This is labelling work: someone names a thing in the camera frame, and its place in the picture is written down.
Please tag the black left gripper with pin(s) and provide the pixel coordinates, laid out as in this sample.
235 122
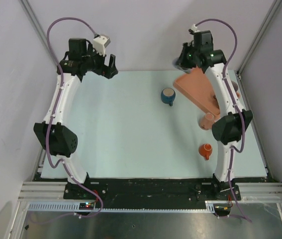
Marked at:
107 71

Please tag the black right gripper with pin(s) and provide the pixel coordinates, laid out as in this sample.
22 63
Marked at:
182 62

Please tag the dark blue mug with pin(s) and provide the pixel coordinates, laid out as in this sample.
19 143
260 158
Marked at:
168 96

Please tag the purple mug black handle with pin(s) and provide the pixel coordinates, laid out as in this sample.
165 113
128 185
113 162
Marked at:
235 86

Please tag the pink mug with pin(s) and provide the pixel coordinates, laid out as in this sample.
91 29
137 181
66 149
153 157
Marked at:
207 121

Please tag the grey mug heart print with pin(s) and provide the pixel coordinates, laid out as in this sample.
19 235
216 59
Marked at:
176 64

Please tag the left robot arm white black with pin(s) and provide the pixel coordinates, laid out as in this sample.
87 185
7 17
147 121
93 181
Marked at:
59 142

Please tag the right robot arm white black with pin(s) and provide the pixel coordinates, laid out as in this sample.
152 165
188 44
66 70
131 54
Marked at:
229 130

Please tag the orange mug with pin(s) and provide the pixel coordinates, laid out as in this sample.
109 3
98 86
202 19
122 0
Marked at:
205 150

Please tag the salmon plastic tray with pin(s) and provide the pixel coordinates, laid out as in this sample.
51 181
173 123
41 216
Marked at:
196 87

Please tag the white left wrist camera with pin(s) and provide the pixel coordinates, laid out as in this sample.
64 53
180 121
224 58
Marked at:
100 42

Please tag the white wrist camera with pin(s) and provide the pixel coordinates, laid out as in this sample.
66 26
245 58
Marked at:
193 29
100 42

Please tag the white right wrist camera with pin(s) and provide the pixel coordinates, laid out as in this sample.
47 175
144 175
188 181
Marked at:
193 29

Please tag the aluminium frame rail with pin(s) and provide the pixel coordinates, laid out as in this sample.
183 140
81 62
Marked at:
33 19

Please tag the white cable duct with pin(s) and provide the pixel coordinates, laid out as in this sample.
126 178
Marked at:
206 207

